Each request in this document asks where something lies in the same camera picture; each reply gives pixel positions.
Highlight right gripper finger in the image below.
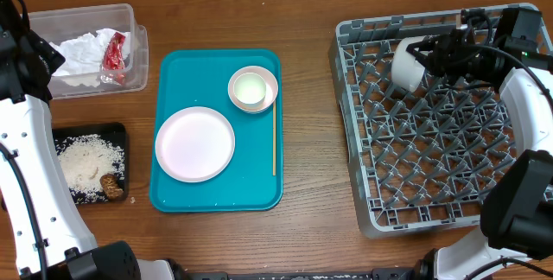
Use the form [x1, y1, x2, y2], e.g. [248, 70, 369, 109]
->
[410, 50, 439, 75]
[406, 35, 449, 54]

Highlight grey bowl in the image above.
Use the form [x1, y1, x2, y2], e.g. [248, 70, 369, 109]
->
[391, 36, 425, 92]

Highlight white napkin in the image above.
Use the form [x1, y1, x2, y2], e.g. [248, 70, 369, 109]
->
[49, 29, 131, 87]

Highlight red snack wrapper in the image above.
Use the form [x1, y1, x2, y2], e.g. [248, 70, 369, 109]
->
[101, 32, 126, 86]

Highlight rice leftovers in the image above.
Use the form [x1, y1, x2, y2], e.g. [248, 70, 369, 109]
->
[54, 134, 125, 205]

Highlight brown food piece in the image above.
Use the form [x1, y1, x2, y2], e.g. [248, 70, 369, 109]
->
[100, 174, 124, 200]

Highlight pink plate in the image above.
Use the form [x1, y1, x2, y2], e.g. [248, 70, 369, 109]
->
[155, 106, 235, 183]

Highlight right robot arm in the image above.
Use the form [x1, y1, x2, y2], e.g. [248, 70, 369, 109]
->
[391, 25, 552, 279]

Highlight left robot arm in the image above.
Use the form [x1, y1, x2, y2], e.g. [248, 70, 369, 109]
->
[1, 0, 187, 279]

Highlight grey dishwasher rack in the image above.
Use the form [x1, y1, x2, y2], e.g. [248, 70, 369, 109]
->
[329, 3, 552, 238]

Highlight clear plastic bin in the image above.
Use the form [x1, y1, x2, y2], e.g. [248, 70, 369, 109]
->
[29, 3, 149, 99]

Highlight black tray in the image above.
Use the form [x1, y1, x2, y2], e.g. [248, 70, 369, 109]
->
[53, 123, 130, 202]

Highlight pink bowl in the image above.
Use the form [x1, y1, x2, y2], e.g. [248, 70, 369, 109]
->
[228, 66, 279, 113]

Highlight teal serving tray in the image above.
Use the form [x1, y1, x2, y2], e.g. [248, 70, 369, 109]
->
[149, 48, 283, 213]

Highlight cream paper cup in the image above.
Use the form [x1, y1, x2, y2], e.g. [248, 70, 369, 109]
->
[231, 72, 266, 109]

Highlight wooden chopstick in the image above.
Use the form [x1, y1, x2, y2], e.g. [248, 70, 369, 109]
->
[272, 101, 277, 176]

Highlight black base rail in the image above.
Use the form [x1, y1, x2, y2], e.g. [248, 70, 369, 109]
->
[178, 267, 415, 280]

